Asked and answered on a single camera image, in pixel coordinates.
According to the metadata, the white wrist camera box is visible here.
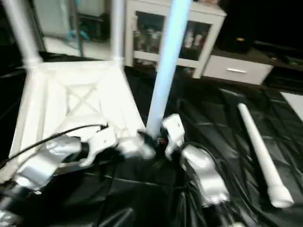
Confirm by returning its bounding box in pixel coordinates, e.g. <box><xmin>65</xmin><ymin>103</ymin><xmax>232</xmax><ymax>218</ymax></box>
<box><xmin>161</xmin><ymin>113</ymin><xmax>186</xmax><ymax>160</ymax></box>
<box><xmin>80</xmin><ymin>126</ymin><xmax>119</xmax><ymax>167</ymax></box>

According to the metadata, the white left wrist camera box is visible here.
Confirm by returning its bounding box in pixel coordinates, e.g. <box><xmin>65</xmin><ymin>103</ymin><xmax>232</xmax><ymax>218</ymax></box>
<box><xmin>80</xmin><ymin>126</ymin><xmax>119</xmax><ymax>167</ymax></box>

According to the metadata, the white glass door cabinet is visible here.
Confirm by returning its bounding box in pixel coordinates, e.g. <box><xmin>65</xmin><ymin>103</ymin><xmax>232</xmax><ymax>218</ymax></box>
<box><xmin>123</xmin><ymin>0</ymin><xmax>227</xmax><ymax>79</ymax></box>

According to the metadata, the black mat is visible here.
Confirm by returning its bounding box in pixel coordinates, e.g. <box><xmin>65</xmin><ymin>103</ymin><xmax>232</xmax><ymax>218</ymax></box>
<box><xmin>0</xmin><ymin>53</ymin><xmax>303</xmax><ymax>227</ymax></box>

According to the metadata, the white plastic table top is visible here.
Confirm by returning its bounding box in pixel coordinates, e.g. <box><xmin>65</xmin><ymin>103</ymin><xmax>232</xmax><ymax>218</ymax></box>
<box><xmin>9</xmin><ymin>59</ymin><xmax>155</xmax><ymax>181</ymax></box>

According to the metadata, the white drawer unit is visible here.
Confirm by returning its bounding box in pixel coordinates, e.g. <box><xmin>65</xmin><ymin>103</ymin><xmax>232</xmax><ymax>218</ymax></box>
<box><xmin>202</xmin><ymin>55</ymin><xmax>275</xmax><ymax>86</ymax></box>

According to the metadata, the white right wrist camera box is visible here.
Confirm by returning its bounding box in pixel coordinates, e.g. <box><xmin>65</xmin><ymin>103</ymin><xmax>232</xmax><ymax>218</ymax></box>
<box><xmin>161</xmin><ymin>113</ymin><xmax>186</xmax><ymax>160</ymax></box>

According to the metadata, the white plastic table leg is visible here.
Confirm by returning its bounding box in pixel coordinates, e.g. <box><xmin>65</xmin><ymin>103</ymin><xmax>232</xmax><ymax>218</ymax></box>
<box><xmin>145</xmin><ymin>0</ymin><xmax>193</xmax><ymax>139</ymax></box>
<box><xmin>110</xmin><ymin>0</ymin><xmax>127</xmax><ymax>65</ymax></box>
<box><xmin>2</xmin><ymin>0</ymin><xmax>44</xmax><ymax>68</ymax></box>
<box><xmin>236</xmin><ymin>103</ymin><xmax>295</xmax><ymax>209</ymax></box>

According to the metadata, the black speaker box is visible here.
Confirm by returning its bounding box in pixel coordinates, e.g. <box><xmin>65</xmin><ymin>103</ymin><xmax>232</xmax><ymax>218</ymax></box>
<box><xmin>222</xmin><ymin>35</ymin><xmax>252</xmax><ymax>54</ymax></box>

